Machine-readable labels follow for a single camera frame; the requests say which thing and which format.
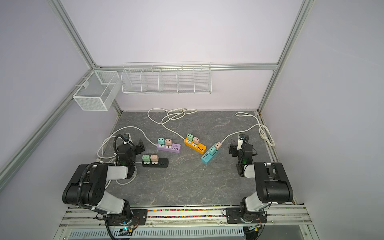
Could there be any green plug from teal strip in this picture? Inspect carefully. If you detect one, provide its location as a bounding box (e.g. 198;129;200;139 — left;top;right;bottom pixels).
209;146;217;155

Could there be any teal power strip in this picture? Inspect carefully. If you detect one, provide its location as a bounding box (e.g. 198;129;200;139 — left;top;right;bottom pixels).
201;150;218;165

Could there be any orange power strip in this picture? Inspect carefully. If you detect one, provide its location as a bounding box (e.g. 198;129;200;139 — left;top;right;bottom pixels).
184;139;207;155

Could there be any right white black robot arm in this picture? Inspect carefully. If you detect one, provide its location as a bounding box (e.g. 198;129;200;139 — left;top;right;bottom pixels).
226;134;294;224

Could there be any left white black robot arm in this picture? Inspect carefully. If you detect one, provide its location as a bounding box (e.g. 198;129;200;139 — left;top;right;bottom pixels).
62;134;145;225

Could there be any green plug on black strip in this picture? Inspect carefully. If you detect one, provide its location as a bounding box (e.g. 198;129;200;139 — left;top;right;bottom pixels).
142;155;151;165

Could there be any pink plug on black strip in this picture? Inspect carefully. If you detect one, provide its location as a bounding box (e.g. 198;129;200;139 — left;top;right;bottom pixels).
150;155;159;165

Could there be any green plug on purple strip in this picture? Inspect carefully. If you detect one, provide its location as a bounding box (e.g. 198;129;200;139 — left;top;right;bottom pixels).
158;138;166;145

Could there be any pink plug on purple strip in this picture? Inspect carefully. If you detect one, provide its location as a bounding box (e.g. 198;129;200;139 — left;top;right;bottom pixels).
165;139;173;146

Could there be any black power strip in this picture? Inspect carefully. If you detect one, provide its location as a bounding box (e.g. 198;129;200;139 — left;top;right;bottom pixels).
141;158;169;168

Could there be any purple power strip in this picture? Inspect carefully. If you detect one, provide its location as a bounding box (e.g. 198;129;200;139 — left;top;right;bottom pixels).
157;144;181;154

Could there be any small white mesh basket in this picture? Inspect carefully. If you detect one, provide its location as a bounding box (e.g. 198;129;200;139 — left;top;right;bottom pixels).
73;71;122;112

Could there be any white cable of purple strip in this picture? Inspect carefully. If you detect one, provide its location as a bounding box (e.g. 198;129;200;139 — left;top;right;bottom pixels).
96;125;159;160

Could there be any white cable of teal strip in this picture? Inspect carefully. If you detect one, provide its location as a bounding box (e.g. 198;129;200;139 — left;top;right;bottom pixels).
220;111;276;148

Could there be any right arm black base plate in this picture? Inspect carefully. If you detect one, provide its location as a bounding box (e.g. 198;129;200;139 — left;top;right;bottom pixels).
223;207;267;224

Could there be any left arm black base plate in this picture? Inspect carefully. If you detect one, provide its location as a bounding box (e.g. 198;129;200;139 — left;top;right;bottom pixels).
106;209;148;226

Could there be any aluminium mounting rail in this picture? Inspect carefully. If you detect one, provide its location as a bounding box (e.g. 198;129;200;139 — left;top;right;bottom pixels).
59;205;313;229

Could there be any long white wire basket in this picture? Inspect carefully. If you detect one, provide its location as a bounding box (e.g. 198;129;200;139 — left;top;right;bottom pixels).
121;62;212;94

